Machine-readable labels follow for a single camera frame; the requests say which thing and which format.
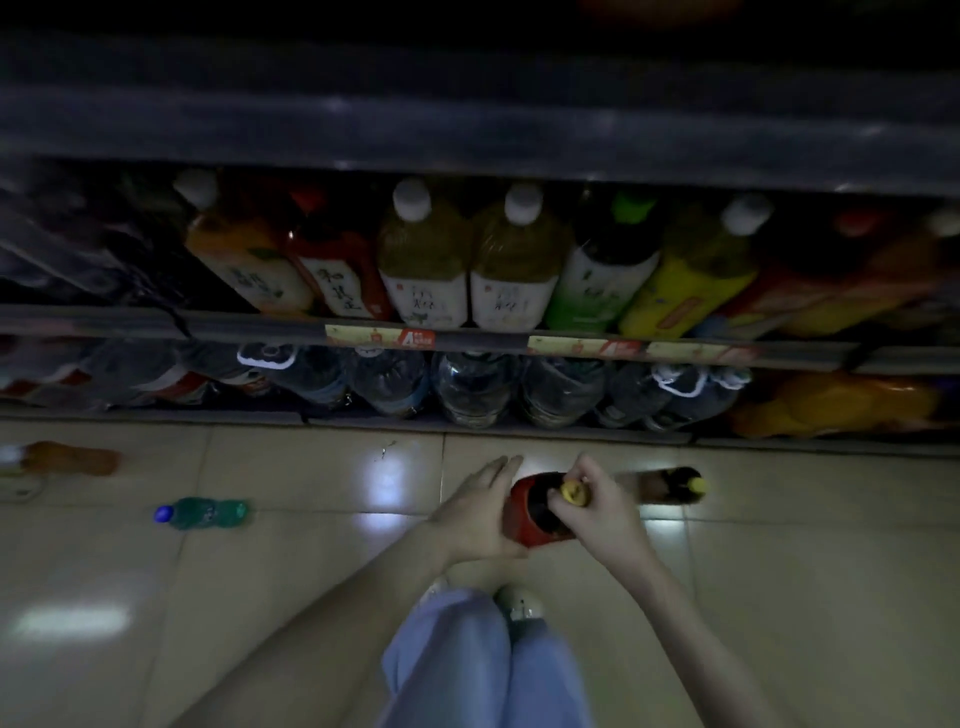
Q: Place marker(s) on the yellow red price label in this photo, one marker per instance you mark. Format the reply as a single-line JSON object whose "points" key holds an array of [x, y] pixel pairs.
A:
{"points": [[379, 336], [637, 349]]}

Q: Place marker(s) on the person's right forearm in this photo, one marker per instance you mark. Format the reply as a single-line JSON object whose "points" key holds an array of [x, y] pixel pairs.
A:
{"points": [[697, 652]]}

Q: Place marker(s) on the large dark plum drink bottle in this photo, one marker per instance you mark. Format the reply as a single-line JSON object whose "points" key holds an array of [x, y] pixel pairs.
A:
{"points": [[532, 510]]}

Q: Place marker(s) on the person's left hand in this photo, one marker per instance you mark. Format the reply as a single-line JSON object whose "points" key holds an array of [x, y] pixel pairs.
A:
{"points": [[472, 525]]}

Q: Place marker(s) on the blue-capped green bottle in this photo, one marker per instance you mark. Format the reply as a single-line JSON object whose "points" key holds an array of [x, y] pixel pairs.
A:
{"points": [[202, 514]]}

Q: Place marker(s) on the green-capped dark bottle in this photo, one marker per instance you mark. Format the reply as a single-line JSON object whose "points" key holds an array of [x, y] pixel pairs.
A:
{"points": [[600, 277]]}

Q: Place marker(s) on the person's white shoe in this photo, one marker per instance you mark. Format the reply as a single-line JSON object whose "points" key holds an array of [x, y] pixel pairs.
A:
{"points": [[519, 604], [435, 589]]}

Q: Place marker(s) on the person's left forearm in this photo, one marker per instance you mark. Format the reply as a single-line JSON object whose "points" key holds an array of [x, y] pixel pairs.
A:
{"points": [[322, 645]]}

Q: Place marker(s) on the dark bottle yellow cap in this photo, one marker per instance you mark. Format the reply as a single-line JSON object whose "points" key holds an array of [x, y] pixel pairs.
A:
{"points": [[660, 486]]}

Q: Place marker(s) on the person's grey trousers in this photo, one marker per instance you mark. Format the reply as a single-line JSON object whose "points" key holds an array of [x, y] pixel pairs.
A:
{"points": [[450, 667]]}

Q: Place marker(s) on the pack of orange soda bottles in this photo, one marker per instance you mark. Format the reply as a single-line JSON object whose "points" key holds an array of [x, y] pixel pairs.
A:
{"points": [[832, 405]]}

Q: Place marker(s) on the person's right hand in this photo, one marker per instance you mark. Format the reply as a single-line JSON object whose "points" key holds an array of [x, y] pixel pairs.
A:
{"points": [[611, 525]]}

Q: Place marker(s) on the orange tea bottle white cap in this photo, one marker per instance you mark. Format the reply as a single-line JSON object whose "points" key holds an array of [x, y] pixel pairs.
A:
{"points": [[75, 459]]}

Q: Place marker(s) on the olive tea bottle white cap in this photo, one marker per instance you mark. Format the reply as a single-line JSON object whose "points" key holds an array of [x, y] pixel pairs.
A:
{"points": [[517, 262], [424, 262]]}

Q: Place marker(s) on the bottles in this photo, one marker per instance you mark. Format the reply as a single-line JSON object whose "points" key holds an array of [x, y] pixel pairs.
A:
{"points": [[697, 277]]}

